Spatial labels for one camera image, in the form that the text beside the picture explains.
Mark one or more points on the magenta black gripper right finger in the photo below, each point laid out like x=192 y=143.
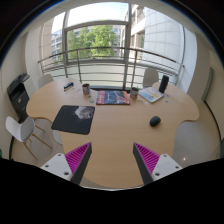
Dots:
x=153 y=166

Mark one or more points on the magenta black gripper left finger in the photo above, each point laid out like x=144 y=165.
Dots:
x=70 y=166

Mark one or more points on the black mouse pad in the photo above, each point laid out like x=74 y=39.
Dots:
x=74 y=119

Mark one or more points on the black computer mouse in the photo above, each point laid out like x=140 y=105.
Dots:
x=155 y=120

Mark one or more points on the wooden meeting table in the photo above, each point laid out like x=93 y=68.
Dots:
x=115 y=128

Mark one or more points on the white chair front left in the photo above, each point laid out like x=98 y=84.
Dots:
x=23 y=131

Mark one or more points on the white chair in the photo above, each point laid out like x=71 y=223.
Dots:
x=23 y=131
x=150 y=77
x=45 y=80

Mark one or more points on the light blue book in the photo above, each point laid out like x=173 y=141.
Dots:
x=150 y=94

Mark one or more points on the red blue magazine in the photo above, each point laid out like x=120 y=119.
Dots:
x=111 y=97

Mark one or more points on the patterned mug right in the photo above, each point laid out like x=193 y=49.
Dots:
x=134 y=92

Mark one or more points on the patterned mug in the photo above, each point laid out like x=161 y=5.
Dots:
x=86 y=88
x=134 y=92

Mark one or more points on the patterned mug left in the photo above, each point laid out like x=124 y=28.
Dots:
x=86 y=88

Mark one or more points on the black cylindrical speaker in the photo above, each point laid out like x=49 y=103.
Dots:
x=164 y=83

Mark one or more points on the white chair back right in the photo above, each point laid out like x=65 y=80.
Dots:
x=150 y=77

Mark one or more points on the white chair back left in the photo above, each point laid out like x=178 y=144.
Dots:
x=45 y=80

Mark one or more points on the metal balcony railing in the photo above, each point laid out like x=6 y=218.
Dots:
x=123 y=70

